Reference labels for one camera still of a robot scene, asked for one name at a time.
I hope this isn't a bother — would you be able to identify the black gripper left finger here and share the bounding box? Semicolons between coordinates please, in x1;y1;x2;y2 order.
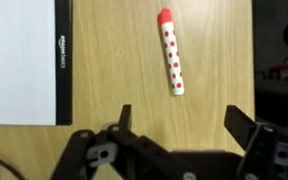
50;104;192;180

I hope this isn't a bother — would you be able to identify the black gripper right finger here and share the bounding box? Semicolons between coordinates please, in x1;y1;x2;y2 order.
223;105;288;180

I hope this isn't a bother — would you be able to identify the white red-dotted marker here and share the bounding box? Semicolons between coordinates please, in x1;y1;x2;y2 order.
157;7;186;97

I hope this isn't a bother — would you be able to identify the white notepad black binding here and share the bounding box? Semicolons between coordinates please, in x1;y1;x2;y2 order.
0;0;74;127

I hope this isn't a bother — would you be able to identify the black looped table cable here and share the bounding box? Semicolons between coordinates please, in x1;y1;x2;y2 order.
0;153;26;180

